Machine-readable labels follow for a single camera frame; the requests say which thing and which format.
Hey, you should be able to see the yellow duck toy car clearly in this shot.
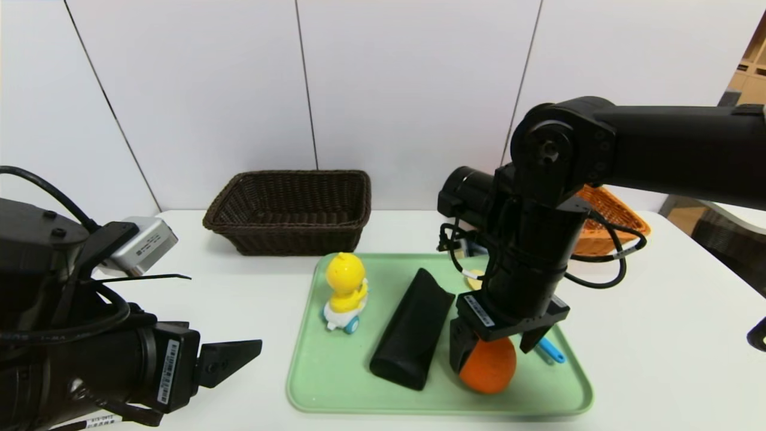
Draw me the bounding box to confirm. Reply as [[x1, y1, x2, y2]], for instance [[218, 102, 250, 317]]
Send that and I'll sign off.
[[323, 251, 369, 334]]

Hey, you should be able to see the white side table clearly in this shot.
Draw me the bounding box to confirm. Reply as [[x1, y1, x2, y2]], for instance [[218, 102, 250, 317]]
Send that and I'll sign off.
[[658, 195, 766, 235]]

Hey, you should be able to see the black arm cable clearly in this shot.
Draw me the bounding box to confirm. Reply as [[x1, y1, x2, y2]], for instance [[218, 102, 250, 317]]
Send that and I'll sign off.
[[439, 210, 648, 290], [0, 166, 101, 233]]

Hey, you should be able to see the dark brown wicker basket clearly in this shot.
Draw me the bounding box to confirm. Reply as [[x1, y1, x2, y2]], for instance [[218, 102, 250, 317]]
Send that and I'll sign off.
[[202, 170, 372, 257]]

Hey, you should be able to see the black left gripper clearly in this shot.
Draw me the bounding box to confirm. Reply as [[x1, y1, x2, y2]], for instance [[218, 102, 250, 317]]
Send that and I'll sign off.
[[71, 321, 263, 414]]

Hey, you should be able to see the light wooden cabinet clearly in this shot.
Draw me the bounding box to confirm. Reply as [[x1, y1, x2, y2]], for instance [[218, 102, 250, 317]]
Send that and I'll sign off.
[[721, 18, 766, 107]]

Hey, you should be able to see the black glasses case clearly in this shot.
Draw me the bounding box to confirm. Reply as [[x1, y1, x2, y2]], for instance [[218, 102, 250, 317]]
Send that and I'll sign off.
[[369, 268, 455, 391]]

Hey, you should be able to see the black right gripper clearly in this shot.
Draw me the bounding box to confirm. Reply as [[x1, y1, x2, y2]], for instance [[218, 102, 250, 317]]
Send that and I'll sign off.
[[449, 264, 571, 374]]

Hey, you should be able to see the light green plastic tray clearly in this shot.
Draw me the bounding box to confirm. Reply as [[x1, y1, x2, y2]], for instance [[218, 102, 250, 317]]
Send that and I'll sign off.
[[286, 253, 594, 415]]

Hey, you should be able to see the orange wicker basket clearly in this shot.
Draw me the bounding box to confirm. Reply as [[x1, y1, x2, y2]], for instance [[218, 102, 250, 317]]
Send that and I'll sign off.
[[572, 184, 651, 257]]

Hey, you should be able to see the orange fruit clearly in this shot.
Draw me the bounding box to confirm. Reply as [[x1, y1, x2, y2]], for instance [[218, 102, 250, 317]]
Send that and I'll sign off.
[[458, 336, 517, 394]]

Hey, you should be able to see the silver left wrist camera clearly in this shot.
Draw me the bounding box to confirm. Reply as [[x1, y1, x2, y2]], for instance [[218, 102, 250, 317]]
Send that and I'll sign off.
[[99, 217, 178, 277]]

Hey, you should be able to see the wooden spoon blue handle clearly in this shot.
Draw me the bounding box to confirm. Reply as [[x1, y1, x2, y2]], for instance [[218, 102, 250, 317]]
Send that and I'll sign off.
[[466, 269, 566, 365]]

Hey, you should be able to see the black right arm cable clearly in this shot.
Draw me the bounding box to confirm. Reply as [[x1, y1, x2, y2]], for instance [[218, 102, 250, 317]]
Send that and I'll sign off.
[[439, 210, 648, 290]]

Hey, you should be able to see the dark grey woven bin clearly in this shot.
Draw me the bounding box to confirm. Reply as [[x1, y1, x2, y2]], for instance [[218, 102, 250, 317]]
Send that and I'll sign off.
[[691, 210, 766, 297]]

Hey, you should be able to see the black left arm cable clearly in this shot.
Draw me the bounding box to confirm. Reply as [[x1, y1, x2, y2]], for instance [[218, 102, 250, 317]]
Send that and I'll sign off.
[[0, 166, 101, 233]]

